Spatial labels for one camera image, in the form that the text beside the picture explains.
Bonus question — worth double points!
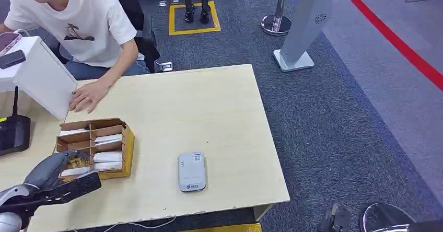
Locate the black chair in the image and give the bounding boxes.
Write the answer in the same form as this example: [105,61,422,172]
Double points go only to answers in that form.
[102,0,161,74]

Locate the metal floor socket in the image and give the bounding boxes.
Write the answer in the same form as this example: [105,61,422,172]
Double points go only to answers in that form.
[154,59,174,73]

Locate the yellow floor tape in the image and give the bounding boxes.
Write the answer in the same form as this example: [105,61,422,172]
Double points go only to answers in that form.
[178,223,263,232]

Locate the person's hand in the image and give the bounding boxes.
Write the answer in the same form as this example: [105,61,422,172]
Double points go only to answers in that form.
[68,79,111,114]

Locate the small black device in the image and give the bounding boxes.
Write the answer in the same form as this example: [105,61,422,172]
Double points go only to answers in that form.
[0,50,27,71]

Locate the thin white cable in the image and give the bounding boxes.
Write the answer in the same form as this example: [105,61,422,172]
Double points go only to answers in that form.
[103,216,178,232]

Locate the yellow printed card stack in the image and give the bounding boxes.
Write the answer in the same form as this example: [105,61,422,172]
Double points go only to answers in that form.
[67,155,92,171]

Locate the pale adjoining desk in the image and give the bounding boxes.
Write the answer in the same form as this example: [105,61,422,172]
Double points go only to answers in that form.
[0,91,72,190]

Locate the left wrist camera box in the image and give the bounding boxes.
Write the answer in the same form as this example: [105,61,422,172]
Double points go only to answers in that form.
[20,172,103,207]

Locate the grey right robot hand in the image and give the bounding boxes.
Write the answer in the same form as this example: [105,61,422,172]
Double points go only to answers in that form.
[316,203,353,232]

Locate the person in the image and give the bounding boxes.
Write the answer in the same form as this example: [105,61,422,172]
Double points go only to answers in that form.
[0,0,150,114]

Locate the wooden card box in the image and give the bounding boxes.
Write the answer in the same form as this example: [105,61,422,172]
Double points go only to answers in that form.
[56,118,136,181]

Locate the chrome stanchion post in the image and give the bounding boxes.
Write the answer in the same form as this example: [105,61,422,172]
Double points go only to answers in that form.
[260,0,294,37]

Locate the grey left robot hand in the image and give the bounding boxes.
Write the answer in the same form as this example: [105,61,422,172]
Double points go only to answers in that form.
[22,149,92,193]

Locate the white box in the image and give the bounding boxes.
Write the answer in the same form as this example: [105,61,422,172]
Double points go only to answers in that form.
[0,36,79,120]

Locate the black router with antenna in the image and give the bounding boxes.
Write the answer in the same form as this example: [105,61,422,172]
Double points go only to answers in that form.
[0,86,32,157]

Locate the pale wooden desk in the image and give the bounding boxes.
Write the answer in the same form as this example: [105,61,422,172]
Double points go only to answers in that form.
[27,63,290,232]

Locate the round chrome base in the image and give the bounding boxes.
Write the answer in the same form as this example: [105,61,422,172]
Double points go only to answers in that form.
[359,202,416,232]

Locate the grey card reader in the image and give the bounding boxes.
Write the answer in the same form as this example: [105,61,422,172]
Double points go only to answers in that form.
[177,151,207,193]

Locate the grey standing kiosk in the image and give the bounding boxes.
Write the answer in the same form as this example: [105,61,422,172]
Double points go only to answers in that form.
[273,0,335,73]

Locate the black robot legs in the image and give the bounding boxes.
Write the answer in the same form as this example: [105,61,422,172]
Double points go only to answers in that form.
[182,0,212,25]

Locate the white card stack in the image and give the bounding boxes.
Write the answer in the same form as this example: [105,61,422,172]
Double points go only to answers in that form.
[60,166,92,178]
[59,129,88,137]
[94,161,123,171]
[93,151,123,163]
[94,133,123,146]

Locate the phone with pink case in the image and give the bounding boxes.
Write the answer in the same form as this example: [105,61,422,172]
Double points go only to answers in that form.
[0,32,24,57]

